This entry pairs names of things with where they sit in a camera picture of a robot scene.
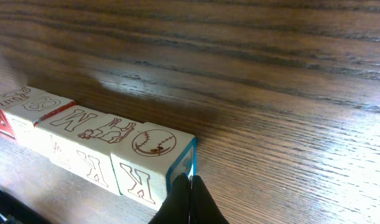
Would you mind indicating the blue D wooden block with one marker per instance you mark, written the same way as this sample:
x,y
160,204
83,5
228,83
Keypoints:
x,y
25,116

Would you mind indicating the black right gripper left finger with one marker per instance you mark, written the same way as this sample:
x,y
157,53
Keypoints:
x,y
175,209

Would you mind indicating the green B wooden block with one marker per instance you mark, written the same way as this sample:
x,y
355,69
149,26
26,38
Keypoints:
x,y
90,156

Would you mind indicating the bird picture wooden block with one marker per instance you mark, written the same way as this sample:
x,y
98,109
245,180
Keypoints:
x,y
148,160

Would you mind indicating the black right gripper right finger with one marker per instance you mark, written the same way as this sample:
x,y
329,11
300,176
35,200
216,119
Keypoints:
x,y
203,209

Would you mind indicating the red E wooden block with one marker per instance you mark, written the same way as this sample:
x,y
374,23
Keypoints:
x,y
10,99

